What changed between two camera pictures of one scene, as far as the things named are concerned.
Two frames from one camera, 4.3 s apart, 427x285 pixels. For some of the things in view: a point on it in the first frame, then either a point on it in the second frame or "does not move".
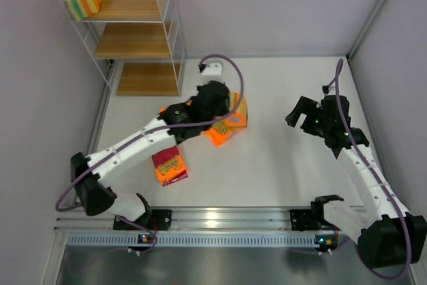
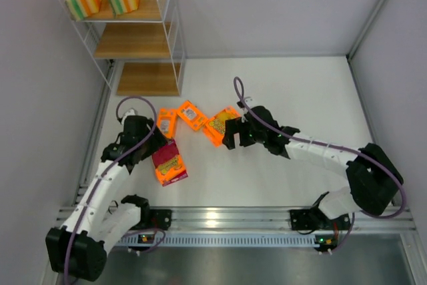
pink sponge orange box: (169, 167) does not move
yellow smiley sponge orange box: (219, 133) does not move
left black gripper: (217, 99) to (155, 139)
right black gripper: (309, 117) to (240, 131)
